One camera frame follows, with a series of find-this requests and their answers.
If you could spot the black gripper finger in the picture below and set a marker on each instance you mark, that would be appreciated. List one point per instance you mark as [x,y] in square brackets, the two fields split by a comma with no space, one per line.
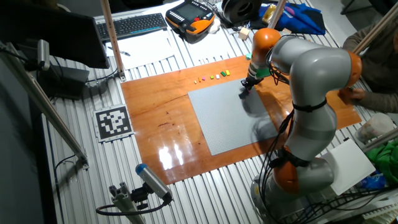
[242,94]
[250,88]

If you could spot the wooden cube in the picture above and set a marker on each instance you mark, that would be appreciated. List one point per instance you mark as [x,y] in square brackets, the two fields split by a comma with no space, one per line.
[244,33]
[287,30]

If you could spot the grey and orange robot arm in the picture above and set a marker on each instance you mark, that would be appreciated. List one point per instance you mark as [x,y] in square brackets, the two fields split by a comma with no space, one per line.
[317,68]

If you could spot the person's bare hand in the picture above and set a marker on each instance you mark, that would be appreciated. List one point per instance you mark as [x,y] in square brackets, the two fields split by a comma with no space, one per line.
[357,93]

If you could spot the white rounded lump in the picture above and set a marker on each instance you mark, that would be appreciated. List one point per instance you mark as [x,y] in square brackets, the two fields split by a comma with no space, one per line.
[214,27]

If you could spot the teal wrist mount piece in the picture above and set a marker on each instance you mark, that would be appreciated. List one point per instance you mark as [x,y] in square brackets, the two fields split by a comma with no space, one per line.
[248,56]

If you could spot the tan slanted frame beam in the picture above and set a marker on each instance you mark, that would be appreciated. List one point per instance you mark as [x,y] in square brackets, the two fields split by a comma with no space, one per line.
[376,29]

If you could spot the black filament spool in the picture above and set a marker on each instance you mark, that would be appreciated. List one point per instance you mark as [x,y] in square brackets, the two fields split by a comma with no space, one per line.
[239,11]

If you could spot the yellow Lego block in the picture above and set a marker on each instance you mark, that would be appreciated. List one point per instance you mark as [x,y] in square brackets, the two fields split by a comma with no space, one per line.
[227,72]

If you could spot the white ribbed strip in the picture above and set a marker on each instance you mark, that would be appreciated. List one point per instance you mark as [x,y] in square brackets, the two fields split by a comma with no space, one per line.
[381,213]

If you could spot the tan upright frame post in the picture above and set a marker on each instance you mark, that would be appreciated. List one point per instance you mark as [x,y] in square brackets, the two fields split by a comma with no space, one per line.
[112,37]

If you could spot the aluminium frame post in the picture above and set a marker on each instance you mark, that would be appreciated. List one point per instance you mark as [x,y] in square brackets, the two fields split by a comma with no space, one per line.
[276,14]

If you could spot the blue plastic bag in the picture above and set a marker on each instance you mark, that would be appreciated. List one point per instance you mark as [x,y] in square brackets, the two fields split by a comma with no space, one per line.
[373,182]

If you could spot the brown-sleeved person forearm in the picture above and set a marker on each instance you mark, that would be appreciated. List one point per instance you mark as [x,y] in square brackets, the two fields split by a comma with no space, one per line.
[382,102]

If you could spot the orange and black teach pendant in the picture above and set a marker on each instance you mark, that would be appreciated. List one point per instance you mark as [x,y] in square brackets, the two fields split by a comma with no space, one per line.
[189,18]

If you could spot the short aluminium profile stub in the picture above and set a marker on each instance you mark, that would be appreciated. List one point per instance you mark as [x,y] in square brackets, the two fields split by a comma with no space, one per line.
[124,200]

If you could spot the golden packet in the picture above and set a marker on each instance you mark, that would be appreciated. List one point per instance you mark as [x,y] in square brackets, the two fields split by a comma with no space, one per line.
[269,14]

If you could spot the black electronics box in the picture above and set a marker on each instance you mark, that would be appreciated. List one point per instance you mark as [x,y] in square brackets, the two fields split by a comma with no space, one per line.
[65,82]

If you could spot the glossy wooden board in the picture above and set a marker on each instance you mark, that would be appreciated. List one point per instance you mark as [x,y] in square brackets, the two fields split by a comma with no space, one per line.
[161,118]

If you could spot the silver camera with blue cap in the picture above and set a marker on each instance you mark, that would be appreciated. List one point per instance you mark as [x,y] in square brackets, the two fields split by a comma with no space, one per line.
[152,180]

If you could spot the clear plastic container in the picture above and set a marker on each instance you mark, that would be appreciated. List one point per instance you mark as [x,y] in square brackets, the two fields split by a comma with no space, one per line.
[374,127]

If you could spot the short aluminium frame beam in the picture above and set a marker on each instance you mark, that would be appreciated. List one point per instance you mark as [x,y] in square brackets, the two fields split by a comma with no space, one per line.
[381,140]

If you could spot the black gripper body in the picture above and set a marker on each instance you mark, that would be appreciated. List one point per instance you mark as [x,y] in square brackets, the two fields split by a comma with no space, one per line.
[252,82]

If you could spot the black computer monitor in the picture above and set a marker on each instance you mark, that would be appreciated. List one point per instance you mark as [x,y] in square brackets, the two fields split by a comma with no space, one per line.
[62,31]

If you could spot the black and white fiducial tag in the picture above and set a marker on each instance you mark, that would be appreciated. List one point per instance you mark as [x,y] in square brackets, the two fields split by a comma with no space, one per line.
[113,123]

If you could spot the person in brown sweater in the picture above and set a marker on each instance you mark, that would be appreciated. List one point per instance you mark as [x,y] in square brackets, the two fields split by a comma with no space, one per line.
[382,62]

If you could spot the plain white paper sheet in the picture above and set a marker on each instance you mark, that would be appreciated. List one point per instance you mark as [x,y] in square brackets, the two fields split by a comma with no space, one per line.
[146,49]

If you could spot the white flat board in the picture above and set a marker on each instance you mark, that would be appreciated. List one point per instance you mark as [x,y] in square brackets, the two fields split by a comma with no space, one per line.
[351,166]

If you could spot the grey Lego baseplate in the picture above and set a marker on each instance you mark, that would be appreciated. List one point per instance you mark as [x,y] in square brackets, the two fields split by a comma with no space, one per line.
[214,118]

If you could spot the small silver camera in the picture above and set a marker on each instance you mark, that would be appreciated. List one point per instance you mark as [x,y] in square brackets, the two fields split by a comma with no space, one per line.
[43,54]

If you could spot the black computer keyboard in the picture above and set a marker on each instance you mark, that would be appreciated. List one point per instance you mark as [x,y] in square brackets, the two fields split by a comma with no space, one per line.
[130,26]

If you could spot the black pen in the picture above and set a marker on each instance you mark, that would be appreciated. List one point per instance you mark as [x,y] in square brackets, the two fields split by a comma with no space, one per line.
[119,52]

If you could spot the long aluminium frame beam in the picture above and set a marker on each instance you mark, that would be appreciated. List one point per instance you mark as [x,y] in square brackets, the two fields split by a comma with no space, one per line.
[40,102]

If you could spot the green cloth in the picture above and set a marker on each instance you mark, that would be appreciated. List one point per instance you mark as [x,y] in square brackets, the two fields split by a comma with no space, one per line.
[388,160]

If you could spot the blue cloth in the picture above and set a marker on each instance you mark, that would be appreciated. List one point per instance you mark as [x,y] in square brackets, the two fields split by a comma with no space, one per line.
[304,18]

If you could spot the black camera clamp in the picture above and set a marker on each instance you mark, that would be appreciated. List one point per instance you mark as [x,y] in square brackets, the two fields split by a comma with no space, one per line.
[140,196]

